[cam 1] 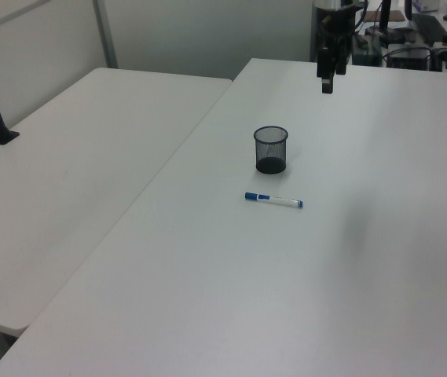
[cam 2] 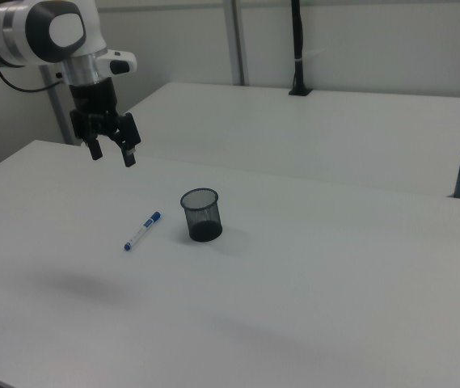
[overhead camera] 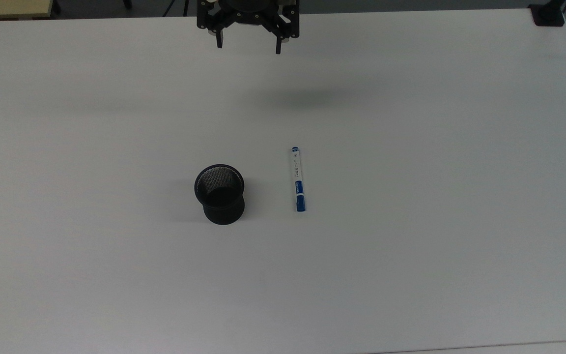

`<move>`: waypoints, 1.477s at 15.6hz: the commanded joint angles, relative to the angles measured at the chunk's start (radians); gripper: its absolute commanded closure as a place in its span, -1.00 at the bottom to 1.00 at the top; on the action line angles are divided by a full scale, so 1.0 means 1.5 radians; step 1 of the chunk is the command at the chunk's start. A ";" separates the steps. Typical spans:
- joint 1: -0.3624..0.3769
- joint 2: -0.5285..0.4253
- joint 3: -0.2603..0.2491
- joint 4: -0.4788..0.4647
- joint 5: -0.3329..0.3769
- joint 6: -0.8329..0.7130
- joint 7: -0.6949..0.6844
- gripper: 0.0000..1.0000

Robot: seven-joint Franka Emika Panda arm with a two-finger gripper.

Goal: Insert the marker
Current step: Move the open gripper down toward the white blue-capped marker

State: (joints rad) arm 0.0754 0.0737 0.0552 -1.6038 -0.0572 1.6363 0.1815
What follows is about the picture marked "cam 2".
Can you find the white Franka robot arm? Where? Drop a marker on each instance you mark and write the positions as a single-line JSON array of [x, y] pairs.
[[64, 28]]

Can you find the black camera pole with base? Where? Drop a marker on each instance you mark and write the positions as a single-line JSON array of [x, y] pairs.
[[298, 48]]

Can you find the blue and white marker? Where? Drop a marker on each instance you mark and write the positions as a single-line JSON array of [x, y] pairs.
[[142, 230]]

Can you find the grey metal frame post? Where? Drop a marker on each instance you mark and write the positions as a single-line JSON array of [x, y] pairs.
[[56, 109]]

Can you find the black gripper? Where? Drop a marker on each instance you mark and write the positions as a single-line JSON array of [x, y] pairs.
[[92, 99]]

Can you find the grey partition post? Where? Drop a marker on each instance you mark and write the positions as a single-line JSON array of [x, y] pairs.
[[237, 44]]

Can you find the black mesh pen cup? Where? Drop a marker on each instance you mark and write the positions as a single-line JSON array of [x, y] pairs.
[[202, 220]]

